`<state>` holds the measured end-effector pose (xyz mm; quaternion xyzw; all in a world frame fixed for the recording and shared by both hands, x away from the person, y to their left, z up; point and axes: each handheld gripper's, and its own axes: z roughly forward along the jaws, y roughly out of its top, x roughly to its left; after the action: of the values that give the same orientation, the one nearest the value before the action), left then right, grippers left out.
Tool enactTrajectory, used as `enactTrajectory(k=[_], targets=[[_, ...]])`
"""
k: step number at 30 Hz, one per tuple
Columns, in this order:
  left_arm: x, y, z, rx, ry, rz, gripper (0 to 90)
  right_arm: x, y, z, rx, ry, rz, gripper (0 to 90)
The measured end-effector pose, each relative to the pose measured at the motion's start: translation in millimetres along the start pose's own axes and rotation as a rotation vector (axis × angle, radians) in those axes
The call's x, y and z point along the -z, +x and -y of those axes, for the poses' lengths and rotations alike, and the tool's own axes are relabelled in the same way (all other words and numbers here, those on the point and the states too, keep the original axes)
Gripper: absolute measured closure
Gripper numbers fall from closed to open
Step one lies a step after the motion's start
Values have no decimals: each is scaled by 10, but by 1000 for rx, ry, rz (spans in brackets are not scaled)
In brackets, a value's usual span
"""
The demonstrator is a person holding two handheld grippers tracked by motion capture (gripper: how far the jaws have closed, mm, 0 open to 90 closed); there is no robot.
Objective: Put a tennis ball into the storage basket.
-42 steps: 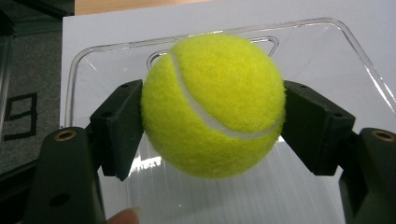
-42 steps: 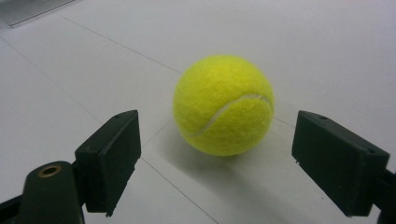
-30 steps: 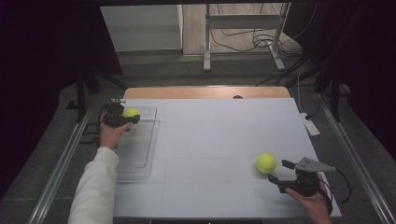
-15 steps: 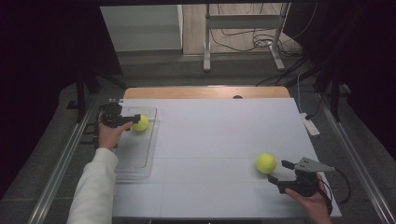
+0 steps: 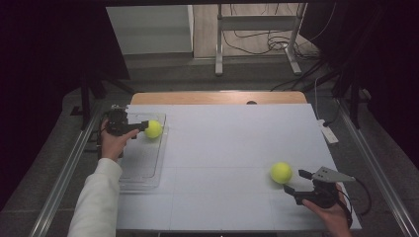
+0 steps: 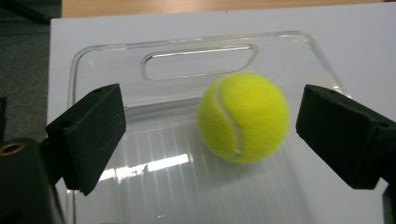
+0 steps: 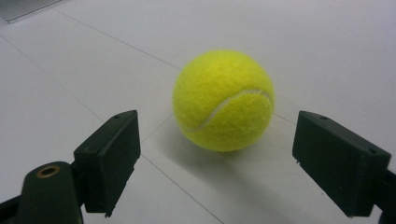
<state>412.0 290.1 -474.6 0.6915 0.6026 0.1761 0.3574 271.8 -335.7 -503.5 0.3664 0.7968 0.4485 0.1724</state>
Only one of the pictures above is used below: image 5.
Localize aluminium floor rail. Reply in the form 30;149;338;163
29;110;100;237
335;97;419;237

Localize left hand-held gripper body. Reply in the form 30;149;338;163
104;104;132;137

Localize person's right hand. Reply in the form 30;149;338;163
301;184;353;230

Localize white power strip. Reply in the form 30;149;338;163
317;118;340;145

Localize white cable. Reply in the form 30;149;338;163
313;76;322;121

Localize tangle of black floor cables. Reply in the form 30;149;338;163
221;3;337;62

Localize white foam board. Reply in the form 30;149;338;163
115;103;363;231

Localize dark stand legs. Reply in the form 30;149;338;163
78;73;136;131
330;70;365;129

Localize white cabinet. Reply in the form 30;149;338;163
106;4;195;56

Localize person's left hand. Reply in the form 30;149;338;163
100;118;140;162

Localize grey metal stand frame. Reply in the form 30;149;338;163
214;3;307;77

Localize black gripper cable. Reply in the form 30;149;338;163
94;111;112;160
339;177;373;228

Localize black floor socket plate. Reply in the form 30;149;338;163
83;129;108;153

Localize yellow tennis ball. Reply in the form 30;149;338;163
270;161;293;185
143;119;164;139

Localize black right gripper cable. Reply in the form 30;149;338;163
339;177;373;228

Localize black plug cable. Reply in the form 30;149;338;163
323;100;342;127

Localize clear plastic tray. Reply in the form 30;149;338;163
117;112;170;192

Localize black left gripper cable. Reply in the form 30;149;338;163
94;111;112;160

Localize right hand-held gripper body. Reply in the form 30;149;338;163
293;166;358;209

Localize dark curtain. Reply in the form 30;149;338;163
0;0;130;211
299;0;419;172

